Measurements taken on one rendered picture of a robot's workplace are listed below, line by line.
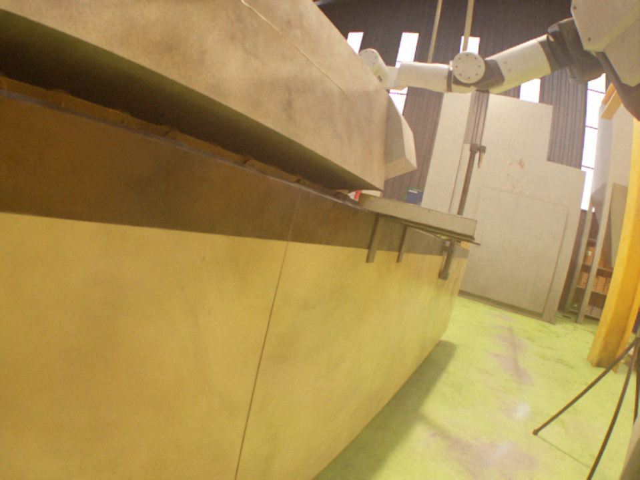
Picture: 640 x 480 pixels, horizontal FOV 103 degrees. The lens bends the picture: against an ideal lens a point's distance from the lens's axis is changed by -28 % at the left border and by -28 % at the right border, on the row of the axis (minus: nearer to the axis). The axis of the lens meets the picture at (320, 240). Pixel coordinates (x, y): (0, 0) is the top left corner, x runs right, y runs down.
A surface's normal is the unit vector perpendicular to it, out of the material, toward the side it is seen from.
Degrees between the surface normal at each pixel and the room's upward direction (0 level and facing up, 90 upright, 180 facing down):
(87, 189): 90
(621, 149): 90
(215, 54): 80
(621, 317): 90
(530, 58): 110
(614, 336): 90
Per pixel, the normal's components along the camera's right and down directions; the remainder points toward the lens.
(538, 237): -0.47, -0.06
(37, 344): 0.85, 0.24
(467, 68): -0.50, 0.28
